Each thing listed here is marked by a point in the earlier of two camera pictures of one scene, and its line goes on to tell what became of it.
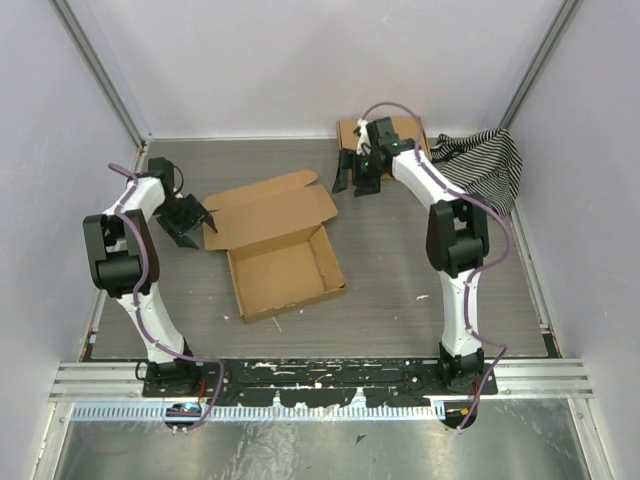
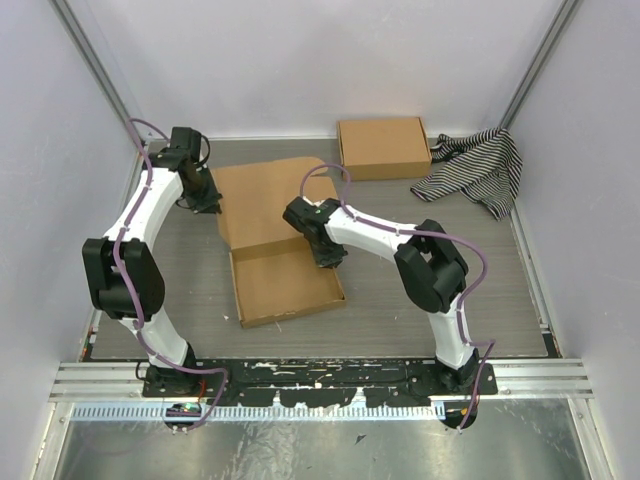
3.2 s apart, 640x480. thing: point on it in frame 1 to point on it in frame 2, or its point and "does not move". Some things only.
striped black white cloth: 487,165 does not move
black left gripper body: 184,214 to 202,195
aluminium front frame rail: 110,379 does not move
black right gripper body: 364,166 to 327,254
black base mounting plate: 321,382 does not move
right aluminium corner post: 538,63 does not move
